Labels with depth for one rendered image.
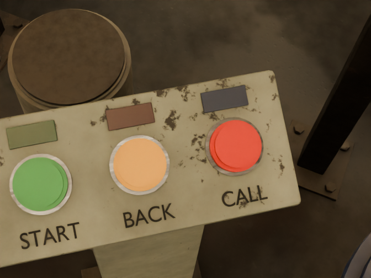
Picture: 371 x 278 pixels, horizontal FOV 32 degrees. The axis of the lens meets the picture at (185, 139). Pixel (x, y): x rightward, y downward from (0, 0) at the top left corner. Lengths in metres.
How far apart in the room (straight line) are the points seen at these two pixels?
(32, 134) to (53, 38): 0.18
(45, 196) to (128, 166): 0.06
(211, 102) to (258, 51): 0.77
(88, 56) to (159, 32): 0.65
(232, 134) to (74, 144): 0.12
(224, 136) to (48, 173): 0.13
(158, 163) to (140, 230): 0.05
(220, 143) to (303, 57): 0.80
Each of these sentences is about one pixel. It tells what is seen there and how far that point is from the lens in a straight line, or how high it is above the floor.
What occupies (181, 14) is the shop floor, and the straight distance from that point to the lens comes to 1.30.
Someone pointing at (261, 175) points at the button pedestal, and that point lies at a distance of 0.51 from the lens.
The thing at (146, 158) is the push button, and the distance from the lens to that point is 0.48.
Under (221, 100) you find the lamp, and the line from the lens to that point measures 0.50.
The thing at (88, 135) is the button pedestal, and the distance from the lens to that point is 0.50.
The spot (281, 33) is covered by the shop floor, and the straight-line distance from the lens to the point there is 1.30.
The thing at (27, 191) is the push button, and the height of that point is 0.61.
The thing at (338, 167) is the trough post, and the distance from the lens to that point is 1.18.
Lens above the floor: 1.06
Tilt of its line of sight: 65 degrees down
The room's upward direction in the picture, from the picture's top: 6 degrees clockwise
